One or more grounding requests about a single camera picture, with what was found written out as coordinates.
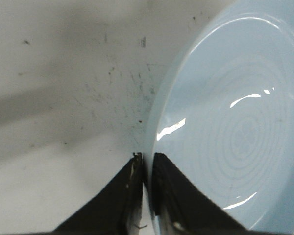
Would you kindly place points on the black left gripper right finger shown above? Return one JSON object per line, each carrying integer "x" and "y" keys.
{"x": 187, "y": 208}

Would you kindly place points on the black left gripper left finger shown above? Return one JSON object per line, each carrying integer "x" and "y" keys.
{"x": 118, "y": 206}

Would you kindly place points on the light blue round plate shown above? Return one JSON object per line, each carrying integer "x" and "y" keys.
{"x": 224, "y": 113}

